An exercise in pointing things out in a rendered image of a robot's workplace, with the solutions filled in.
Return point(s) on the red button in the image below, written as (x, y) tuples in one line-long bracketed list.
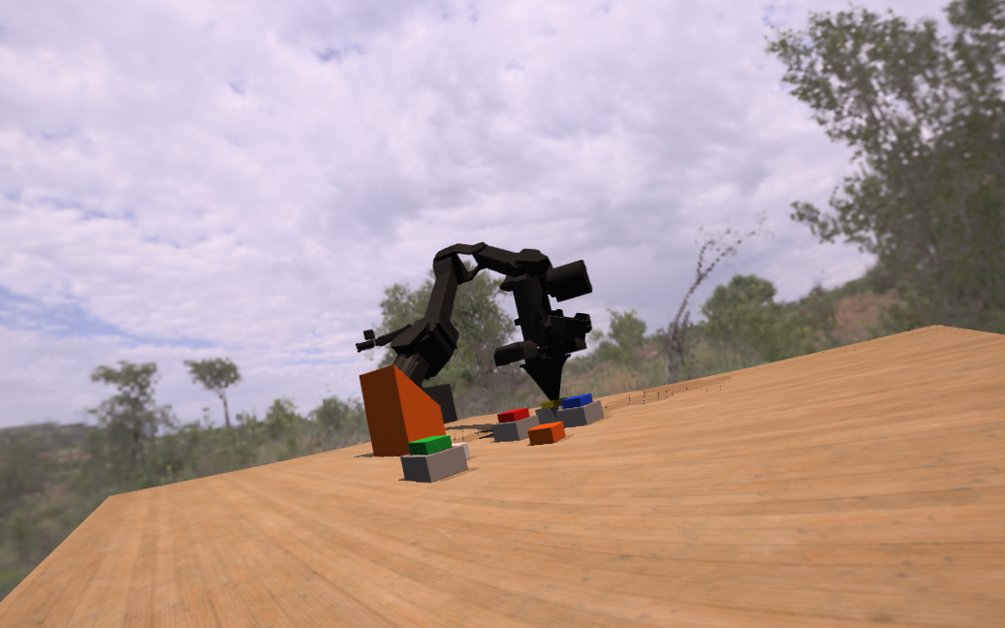
[(513, 425)]

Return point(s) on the blue button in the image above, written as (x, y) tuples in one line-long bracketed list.
[(580, 410)]

